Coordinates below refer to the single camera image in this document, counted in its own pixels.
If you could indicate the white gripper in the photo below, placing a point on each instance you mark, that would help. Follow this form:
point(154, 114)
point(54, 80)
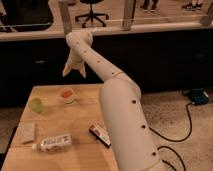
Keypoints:
point(74, 62)

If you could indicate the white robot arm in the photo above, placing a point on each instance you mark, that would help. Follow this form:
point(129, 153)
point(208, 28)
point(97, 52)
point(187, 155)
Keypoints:
point(120, 103)

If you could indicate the green apple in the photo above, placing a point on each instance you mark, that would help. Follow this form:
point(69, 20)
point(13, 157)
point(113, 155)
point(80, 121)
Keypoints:
point(36, 105)

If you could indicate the black office chair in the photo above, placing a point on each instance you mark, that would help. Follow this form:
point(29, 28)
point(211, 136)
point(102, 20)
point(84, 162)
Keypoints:
point(91, 15)

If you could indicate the red black snack packet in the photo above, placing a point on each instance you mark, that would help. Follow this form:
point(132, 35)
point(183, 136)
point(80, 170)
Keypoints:
point(100, 133)

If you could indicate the beige sponge block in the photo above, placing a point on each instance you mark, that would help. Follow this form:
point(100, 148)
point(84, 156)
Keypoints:
point(28, 132)

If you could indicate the clear plastic bottle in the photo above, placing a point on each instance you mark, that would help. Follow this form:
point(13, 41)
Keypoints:
point(53, 143)

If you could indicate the blue black floor device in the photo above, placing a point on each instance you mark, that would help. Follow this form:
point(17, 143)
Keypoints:
point(198, 96)

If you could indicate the wooden post left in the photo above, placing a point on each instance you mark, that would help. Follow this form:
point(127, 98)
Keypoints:
point(65, 16)

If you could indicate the wooden post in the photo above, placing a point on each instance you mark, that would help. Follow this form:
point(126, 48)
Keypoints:
point(128, 16)
point(65, 16)

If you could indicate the wooden post right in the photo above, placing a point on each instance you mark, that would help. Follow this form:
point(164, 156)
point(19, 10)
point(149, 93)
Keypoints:
point(128, 16)

